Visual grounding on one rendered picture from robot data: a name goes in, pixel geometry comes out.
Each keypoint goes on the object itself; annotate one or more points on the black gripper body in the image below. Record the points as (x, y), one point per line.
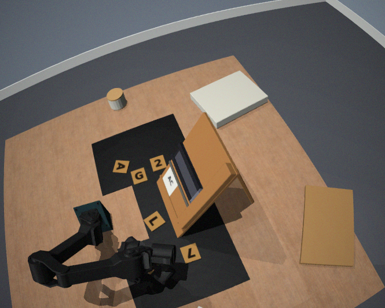
(163, 272)

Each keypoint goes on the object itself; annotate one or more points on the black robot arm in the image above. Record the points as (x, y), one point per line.
(126, 264)

